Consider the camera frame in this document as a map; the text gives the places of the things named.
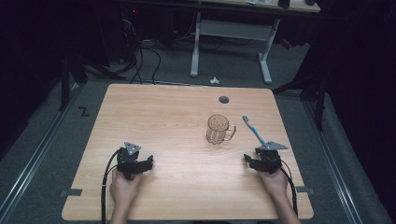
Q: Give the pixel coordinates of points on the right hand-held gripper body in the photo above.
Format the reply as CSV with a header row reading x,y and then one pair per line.
x,y
269,157

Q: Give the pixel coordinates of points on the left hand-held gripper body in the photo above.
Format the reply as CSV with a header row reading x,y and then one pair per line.
x,y
128,160

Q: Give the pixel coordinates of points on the blue toothbrush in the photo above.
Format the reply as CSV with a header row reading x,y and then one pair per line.
x,y
254,131

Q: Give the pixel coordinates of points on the clear glass mug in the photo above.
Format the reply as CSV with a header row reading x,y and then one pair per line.
x,y
217,130

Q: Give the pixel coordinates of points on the person's right hand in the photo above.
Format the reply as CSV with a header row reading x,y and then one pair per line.
x,y
274,183

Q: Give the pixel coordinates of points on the person's left hand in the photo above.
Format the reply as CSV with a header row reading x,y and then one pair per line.
x,y
124,188

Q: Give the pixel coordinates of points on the grey tape strip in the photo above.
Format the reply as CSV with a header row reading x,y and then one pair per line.
x,y
305,190
72,192

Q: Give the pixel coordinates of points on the grey table grommet hole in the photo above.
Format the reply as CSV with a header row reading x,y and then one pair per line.
x,y
223,100

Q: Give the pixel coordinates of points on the black tape floor mark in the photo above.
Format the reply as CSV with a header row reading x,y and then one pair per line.
x,y
84,111

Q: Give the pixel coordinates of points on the black metal stand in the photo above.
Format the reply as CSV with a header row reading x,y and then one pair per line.
x,y
64,84
320,99

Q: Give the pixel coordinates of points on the small white floor object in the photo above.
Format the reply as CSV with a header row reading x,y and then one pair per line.
x,y
214,81

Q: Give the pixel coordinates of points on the red floor object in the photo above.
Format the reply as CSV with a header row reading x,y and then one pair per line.
x,y
286,44

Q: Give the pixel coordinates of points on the dark computer tower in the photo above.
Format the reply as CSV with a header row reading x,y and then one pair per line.
x,y
129,21

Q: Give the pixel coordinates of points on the black object on desk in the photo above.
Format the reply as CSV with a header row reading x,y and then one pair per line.
x,y
283,3

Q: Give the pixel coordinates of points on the metal floor rail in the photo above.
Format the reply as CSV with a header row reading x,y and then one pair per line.
x,y
333,161
34,161

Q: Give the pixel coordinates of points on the white metal frame desk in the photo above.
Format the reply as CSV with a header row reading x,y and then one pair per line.
x,y
232,29

